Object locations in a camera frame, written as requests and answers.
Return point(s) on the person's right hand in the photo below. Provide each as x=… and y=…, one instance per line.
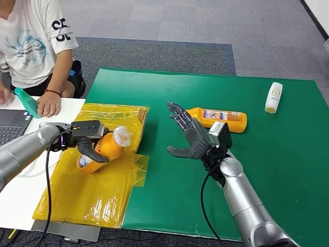
x=4, y=94

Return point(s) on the person's left hand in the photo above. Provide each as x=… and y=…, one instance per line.
x=50, y=105

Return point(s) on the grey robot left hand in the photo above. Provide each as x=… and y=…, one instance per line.
x=87, y=129

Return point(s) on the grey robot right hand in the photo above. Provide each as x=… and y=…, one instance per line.
x=196, y=141

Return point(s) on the teal plastic bottle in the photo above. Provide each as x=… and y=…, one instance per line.
x=26, y=102

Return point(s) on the orange detergent bottle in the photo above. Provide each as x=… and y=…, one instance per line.
x=110, y=150
x=231, y=124

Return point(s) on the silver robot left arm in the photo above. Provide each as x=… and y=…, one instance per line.
x=23, y=150

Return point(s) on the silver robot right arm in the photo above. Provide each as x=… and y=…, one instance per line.
x=247, y=204

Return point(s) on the small white bottle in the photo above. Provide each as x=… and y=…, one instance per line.
x=274, y=97

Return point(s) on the dark laptop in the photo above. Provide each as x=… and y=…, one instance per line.
x=10, y=128

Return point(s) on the person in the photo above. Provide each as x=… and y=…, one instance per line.
x=28, y=41

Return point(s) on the yellow plastic sheet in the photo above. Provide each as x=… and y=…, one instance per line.
x=97, y=194

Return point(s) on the green table mat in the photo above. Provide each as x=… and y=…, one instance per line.
x=256, y=95

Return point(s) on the grey metal plate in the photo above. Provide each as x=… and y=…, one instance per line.
x=77, y=233

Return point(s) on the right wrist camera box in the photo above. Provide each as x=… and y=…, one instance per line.
x=221, y=136

